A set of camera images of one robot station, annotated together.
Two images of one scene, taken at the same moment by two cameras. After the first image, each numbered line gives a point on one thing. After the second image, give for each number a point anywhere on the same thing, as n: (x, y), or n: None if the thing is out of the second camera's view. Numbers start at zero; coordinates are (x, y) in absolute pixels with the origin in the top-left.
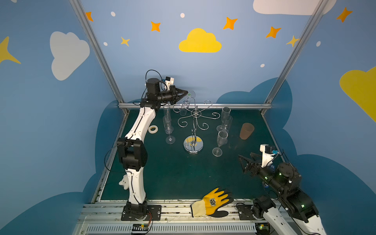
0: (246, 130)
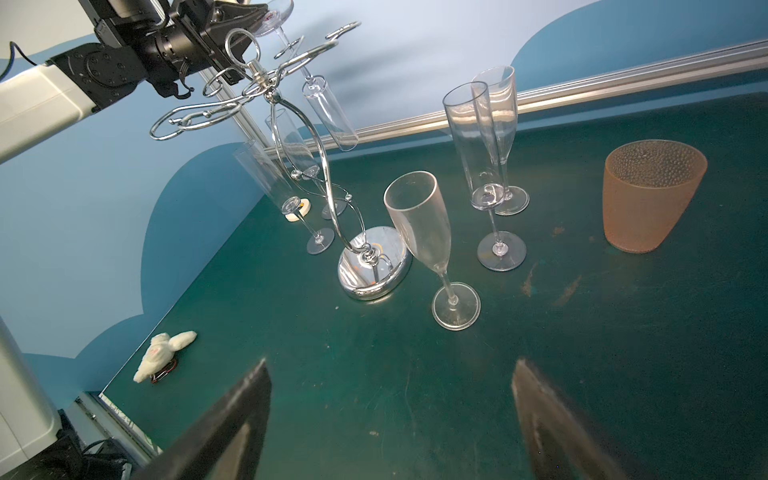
0: (646, 187)
